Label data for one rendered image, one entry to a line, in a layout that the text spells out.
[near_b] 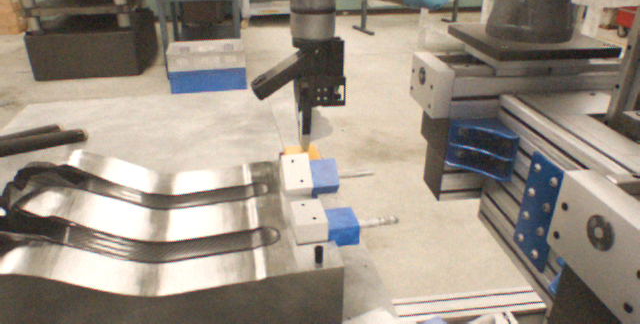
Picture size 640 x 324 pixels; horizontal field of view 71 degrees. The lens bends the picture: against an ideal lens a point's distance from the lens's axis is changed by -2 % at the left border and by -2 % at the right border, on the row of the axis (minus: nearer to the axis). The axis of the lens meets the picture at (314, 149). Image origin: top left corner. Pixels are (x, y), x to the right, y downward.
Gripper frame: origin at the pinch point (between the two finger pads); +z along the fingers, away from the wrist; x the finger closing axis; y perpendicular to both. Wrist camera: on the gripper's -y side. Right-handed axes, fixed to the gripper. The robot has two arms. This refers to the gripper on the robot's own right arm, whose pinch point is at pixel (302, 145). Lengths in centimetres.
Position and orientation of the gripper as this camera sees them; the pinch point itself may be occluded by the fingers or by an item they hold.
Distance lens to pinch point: 85.0
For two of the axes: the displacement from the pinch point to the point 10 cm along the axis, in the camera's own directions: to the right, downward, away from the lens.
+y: 9.8, -0.9, 1.8
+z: 0.0, 9.0, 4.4
